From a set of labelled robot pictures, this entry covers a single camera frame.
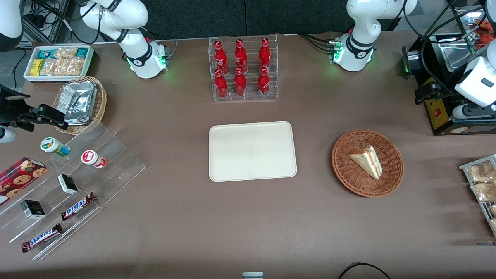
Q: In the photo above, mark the brown wicker basket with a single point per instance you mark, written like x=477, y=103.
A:
x=348, y=178

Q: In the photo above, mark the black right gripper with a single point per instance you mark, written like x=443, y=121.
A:
x=8, y=109

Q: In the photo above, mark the snickers bar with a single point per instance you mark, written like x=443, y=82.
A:
x=42, y=237
x=77, y=206

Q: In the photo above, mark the red lid cup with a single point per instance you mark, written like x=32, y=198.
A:
x=92, y=158

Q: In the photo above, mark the clear acrylic bottle rack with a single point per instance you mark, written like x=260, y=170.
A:
x=250, y=99

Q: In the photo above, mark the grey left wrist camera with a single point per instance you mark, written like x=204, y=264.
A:
x=463, y=111

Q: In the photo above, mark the yellow snack pack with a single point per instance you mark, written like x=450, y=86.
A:
x=37, y=67

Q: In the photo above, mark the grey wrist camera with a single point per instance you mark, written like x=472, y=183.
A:
x=7, y=135
x=463, y=111

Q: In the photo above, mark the white rectangular snack bin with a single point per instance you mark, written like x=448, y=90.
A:
x=29, y=78

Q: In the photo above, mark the clear nut snack bag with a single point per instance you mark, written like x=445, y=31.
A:
x=52, y=67
x=74, y=66
x=66, y=53

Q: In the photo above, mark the clear cracker bag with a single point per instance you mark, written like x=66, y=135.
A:
x=493, y=224
x=482, y=172
x=493, y=210
x=484, y=192

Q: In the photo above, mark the steel warmer pan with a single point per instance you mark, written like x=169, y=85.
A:
x=457, y=56

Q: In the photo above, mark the green lid cup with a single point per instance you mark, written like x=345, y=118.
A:
x=52, y=145

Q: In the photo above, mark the red grilled sausage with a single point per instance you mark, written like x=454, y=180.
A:
x=489, y=27

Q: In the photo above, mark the silver foil pack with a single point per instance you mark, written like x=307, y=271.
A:
x=79, y=90
x=79, y=110

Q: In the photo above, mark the light wicker basket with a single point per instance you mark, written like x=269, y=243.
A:
x=100, y=106

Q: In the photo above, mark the teal snack pack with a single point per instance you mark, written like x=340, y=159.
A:
x=45, y=54
x=81, y=52

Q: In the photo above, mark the triangular sandwich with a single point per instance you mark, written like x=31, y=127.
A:
x=367, y=162

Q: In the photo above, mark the red cookie box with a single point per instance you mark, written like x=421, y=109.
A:
x=19, y=178

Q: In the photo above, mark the red cola bottle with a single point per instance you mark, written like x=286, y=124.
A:
x=240, y=57
x=240, y=85
x=221, y=58
x=264, y=56
x=264, y=85
x=221, y=86

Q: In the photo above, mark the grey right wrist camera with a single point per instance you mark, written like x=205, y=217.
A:
x=7, y=135

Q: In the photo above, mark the clear acrylic stepped display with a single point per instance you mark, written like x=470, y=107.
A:
x=116, y=170

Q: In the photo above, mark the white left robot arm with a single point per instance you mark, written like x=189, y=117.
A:
x=358, y=50

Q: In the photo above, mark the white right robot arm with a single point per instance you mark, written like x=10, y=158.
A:
x=136, y=42

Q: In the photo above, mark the small black box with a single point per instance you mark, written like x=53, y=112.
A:
x=33, y=209
x=68, y=184

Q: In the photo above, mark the small grey white object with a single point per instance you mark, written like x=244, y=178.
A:
x=252, y=275

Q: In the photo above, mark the black food warmer machine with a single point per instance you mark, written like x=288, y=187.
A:
x=441, y=120

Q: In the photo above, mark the aluminium frame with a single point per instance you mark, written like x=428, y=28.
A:
x=42, y=23

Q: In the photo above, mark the cream plastic tray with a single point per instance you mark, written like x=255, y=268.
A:
x=252, y=152

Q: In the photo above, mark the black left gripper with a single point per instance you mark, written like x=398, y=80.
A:
x=444, y=90

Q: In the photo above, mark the tray of packaged snacks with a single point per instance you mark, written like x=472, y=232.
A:
x=465, y=167

